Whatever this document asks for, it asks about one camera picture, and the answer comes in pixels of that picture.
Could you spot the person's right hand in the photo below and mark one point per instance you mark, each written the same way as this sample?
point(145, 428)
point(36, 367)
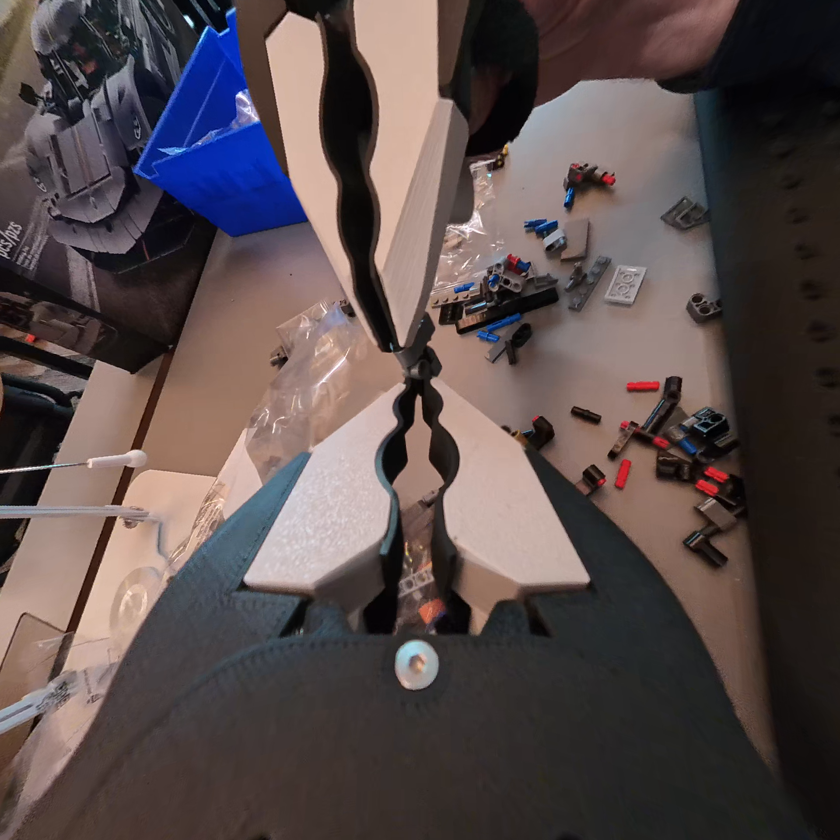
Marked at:
point(623, 39)

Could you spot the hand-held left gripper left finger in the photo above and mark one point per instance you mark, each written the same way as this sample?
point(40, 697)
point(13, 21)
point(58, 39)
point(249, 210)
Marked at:
point(321, 525)

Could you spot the blue plastic bin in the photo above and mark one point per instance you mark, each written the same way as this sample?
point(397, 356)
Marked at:
point(223, 177)

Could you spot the clear bags of parts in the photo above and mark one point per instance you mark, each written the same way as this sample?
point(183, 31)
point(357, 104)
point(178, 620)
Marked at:
point(308, 394)

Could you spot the clear bag with warning print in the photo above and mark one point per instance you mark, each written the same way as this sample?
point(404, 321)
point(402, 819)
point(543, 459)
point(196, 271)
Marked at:
point(85, 663)

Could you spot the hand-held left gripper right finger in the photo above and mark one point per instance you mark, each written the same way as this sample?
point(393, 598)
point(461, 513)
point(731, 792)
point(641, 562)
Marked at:
point(518, 525)

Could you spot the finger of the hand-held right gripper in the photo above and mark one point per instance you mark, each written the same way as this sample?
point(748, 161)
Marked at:
point(420, 197)
point(295, 98)

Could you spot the pile of lego pieces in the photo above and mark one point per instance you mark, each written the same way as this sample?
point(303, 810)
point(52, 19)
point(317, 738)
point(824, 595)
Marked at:
point(512, 307)

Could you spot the dark grey lego beam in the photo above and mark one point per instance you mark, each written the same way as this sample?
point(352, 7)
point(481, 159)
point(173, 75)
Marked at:
point(415, 348)

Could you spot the black lego set box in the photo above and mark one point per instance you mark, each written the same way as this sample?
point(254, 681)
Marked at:
point(98, 164)

